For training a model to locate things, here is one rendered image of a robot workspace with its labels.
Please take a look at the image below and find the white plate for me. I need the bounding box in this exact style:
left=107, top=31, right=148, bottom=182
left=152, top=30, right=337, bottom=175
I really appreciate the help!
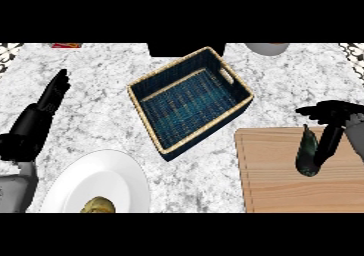
left=39, top=149, right=152, bottom=214

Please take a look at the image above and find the yellow-brown food item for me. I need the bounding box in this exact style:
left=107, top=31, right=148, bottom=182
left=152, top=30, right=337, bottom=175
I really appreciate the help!
left=79, top=196, right=117, bottom=214

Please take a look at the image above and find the red box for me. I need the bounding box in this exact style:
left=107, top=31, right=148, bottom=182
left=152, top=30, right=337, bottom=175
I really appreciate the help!
left=51, top=42, right=83, bottom=49

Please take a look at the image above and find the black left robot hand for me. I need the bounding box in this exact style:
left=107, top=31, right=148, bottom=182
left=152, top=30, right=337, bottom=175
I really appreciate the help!
left=0, top=68, right=73, bottom=163

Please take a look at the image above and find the dark green eggplant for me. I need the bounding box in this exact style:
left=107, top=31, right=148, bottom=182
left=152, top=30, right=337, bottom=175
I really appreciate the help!
left=294, top=124, right=321, bottom=178

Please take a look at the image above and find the dark blue wicker basket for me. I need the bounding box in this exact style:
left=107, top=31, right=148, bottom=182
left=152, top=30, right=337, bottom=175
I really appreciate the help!
left=126, top=46, right=256, bottom=163

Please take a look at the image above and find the grey round bowl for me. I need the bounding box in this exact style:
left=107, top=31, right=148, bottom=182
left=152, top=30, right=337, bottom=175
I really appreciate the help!
left=244, top=42, right=291, bottom=57

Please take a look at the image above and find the pale wooden cutting board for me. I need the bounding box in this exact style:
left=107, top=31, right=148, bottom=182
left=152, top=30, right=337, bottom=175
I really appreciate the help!
left=234, top=126, right=364, bottom=214

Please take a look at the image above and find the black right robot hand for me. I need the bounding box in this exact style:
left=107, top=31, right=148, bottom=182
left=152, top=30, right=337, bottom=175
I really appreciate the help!
left=294, top=99, right=364, bottom=167

